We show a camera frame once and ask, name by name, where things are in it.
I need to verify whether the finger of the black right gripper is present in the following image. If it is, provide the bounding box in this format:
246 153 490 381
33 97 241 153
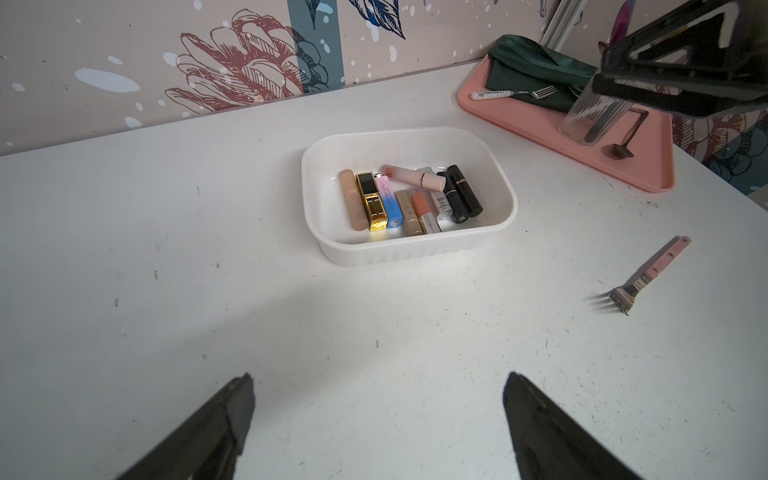
593 74 767 118
601 1 741 75

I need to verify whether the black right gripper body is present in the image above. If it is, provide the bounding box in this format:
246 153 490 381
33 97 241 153
713 1 767 90

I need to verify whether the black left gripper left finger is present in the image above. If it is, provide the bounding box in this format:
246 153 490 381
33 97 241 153
121 374 256 479

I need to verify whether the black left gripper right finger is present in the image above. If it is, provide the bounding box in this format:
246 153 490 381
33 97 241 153
503 372 640 480

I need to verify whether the black gold-band lipstick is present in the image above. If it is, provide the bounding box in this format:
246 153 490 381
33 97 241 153
446 165 483 218

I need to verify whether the tan cap lip gloss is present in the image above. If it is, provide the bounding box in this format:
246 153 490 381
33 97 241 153
395 190 424 236

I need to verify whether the silver coral lip gloss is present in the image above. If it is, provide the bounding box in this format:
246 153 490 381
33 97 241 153
408 187 442 234

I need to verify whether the pink blue lipstick tube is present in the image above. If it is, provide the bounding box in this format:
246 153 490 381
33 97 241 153
374 173 403 229

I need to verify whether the pink clear lip gloss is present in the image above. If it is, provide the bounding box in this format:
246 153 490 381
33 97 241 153
381 164 446 192

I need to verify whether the gold black lipstick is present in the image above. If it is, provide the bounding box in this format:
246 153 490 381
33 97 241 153
356 172 389 231

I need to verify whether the beige lipstick tube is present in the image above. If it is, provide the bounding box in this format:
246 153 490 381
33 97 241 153
339 169 369 231

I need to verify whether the white plastic storage box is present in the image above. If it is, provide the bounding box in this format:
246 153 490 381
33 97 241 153
300 125 519 268

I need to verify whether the silver lipstick tube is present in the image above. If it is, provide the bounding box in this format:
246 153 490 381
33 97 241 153
425 187 453 221

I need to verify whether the pink rectangular tray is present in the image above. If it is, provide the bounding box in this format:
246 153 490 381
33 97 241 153
457 57 675 193

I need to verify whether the purple utensil in cup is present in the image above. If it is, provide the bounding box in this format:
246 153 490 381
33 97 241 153
608 0 636 45

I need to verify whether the black spoon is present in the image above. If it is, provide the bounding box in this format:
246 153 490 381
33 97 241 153
611 108 649 159

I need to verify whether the clear plastic cup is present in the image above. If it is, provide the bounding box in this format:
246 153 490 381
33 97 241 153
557 78 632 146

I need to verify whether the dark green folded cloth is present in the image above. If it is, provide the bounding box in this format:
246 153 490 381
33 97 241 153
485 35 597 113

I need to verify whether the white handle utensil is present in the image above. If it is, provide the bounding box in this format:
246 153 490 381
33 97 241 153
470 85 558 101

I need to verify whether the fork with pink handle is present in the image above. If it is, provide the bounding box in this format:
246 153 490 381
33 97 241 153
586 235 692 316

